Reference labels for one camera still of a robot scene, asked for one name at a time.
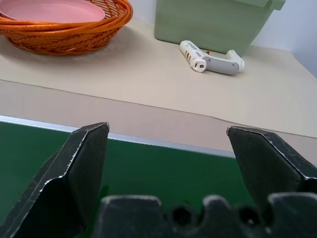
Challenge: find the pink plastic plate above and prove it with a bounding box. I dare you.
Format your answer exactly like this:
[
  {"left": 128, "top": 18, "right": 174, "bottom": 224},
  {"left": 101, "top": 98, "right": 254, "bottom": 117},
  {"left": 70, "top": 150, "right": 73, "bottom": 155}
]
[{"left": 0, "top": 0, "right": 106, "bottom": 23}]

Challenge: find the orange wicker basket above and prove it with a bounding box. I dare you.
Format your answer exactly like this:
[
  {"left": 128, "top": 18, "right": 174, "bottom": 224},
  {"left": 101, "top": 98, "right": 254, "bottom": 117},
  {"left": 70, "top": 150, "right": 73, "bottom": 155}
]
[{"left": 0, "top": 0, "right": 134, "bottom": 56}]

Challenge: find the white grey handheld scanner gun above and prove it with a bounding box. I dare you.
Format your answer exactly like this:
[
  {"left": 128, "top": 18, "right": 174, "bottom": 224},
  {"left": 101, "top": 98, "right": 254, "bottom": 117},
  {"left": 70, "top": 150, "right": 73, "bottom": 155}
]
[{"left": 179, "top": 40, "right": 246, "bottom": 76}]

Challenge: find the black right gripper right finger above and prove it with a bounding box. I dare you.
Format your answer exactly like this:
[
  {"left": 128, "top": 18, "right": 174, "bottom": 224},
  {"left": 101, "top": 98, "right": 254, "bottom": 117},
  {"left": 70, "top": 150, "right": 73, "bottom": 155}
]
[{"left": 226, "top": 126, "right": 317, "bottom": 209}]

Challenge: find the light green plastic bin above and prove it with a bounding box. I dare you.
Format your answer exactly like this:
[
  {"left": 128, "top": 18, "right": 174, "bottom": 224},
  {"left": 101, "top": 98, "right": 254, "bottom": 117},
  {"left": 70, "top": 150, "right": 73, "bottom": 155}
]
[{"left": 154, "top": 0, "right": 286, "bottom": 57}]

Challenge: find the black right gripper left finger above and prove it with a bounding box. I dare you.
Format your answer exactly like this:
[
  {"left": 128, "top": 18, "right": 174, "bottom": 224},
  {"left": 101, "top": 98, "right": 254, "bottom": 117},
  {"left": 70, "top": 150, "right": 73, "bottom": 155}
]
[{"left": 0, "top": 121, "right": 110, "bottom": 238}]

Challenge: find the green mat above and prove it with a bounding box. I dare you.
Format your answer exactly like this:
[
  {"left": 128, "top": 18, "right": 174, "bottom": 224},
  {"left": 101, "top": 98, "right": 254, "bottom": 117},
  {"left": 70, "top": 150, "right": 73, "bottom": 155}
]
[{"left": 0, "top": 120, "right": 258, "bottom": 223}]

